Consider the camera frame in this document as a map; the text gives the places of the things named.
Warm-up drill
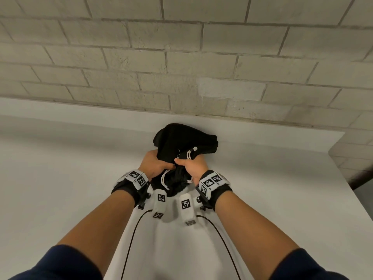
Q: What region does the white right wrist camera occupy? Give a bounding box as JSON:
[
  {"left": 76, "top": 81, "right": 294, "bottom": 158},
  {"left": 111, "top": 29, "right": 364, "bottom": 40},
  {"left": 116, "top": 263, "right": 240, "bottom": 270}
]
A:
[{"left": 178, "top": 192, "right": 197, "bottom": 226}]

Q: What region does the black left camera cable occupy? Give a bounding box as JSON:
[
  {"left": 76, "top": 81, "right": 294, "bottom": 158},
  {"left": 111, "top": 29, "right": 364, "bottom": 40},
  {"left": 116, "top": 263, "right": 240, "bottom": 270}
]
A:
[{"left": 120, "top": 209, "right": 153, "bottom": 280}]

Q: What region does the dark blue sleeve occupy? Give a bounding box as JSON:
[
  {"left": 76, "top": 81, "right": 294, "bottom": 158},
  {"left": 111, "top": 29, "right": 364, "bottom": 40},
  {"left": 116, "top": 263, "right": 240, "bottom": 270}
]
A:
[
  {"left": 269, "top": 248, "right": 342, "bottom": 280},
  {"left": 9, "top": 245, "right": 105, "bottom": 280}
]

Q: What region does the person's right hand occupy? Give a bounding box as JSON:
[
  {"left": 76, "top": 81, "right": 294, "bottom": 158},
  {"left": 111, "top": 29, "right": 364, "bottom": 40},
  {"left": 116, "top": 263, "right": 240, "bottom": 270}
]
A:
[{"left": 174, "top": 154, "right": 209, "bottom": 186}]

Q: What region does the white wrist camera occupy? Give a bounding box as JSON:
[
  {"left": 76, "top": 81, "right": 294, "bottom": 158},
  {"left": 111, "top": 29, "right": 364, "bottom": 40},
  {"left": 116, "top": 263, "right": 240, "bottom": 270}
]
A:
[
  {"left": 178, "top": 192, "right": 197, "bottom": 226},
  {"left": 152, "top": 189, "right": 167, "bottom": 221}
]

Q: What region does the person's left forearm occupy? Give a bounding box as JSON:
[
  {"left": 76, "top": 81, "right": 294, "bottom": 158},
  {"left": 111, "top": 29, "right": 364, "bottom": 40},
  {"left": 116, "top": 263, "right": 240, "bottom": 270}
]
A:
[{"left": 57, "top": 189, "right": 136, "bottom": 277}]

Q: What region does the dark blue right sleeve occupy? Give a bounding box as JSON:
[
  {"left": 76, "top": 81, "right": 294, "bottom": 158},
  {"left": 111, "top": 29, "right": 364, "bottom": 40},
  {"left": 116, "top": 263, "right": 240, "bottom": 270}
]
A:
[{"left": 269, "top": 248, "right": 342, "bottom": 280}]

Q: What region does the right wristband with markers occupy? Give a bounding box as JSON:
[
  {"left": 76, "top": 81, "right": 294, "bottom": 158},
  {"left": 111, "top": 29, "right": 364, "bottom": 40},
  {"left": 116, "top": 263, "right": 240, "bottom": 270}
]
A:
[{"left": 195, "top": 170, "right": 233, "bottom": 212}]

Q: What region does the person's right forearm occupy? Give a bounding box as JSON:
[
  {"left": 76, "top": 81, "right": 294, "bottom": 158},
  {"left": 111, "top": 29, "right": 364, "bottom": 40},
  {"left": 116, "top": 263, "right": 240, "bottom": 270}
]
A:
[{"left": 214, "top": 191, "right": 301, "bottom": 280}]

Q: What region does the dark blue left sleeve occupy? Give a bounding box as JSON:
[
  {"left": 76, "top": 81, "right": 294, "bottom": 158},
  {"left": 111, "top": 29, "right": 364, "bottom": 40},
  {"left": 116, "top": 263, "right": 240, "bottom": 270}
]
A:
[{"left": 9, "top": 245, "right": 105, "bottom": 280}]

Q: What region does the black cloth drawstring bag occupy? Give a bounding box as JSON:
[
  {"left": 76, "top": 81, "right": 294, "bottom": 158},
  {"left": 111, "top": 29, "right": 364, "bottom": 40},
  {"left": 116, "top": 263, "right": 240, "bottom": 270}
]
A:
[{"left": 153, "top": 122, "right": 219, "bottom": 197}]

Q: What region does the black right camera cable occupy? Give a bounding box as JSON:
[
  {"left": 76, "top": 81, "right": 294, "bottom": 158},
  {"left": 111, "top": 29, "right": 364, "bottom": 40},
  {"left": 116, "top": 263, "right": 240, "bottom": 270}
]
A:
[{"left": 195, "top": 215, "right": 242, "bottom": 280}]

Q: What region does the black camera cable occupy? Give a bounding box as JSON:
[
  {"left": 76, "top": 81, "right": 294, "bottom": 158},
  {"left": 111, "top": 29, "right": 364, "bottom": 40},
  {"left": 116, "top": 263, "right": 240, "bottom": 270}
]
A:
[
  {"left": 195, "top": 215, "right": 242, "bottom": 280},
  {"left": 120, "top": 209, "right": 153, "bottom": 280}
]

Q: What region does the person's left hand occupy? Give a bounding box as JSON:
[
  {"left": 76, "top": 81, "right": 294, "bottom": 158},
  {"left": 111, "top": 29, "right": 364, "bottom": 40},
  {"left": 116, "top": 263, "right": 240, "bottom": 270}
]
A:
[{"left": 138, "top": 150, "right": 176, "bottom": 182}]

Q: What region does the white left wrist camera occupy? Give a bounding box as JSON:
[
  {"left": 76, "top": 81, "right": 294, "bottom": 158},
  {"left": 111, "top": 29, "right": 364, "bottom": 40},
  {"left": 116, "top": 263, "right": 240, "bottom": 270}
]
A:
[{"left": 152, "top": 189, "right": 167, "bottom": 221}]

